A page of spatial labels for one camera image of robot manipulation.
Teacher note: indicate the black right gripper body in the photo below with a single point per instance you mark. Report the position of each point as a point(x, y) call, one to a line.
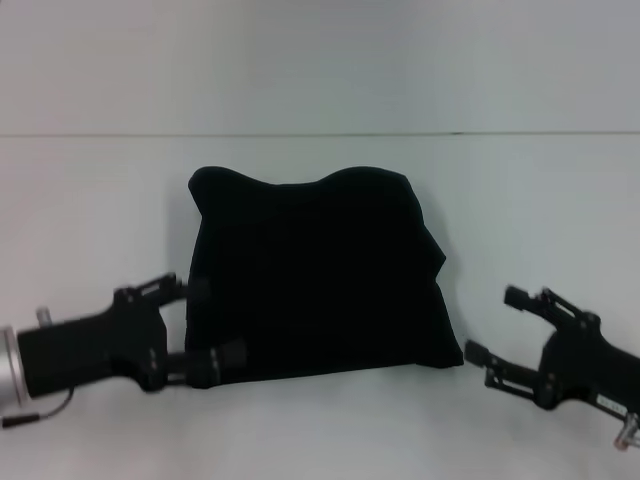
point(595, 365)

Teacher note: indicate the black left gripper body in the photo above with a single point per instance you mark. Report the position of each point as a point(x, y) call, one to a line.
point(95, 345)

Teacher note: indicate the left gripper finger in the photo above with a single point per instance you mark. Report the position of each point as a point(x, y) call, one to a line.
point(165, 290)
point(205, 362)

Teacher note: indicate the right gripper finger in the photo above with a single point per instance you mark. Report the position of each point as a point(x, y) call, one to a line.
point(500, 370)
point(540, 302)

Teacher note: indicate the black shirt with FREE print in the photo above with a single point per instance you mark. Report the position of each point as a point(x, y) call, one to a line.
point(320, 280)

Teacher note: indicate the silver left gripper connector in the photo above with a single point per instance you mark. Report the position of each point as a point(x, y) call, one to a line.
point(45, 316)

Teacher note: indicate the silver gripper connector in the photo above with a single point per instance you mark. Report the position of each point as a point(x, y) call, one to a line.
point(627, 430)
point(45, 316)

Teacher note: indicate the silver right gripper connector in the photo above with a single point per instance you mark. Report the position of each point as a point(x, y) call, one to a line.
point(627, 430)

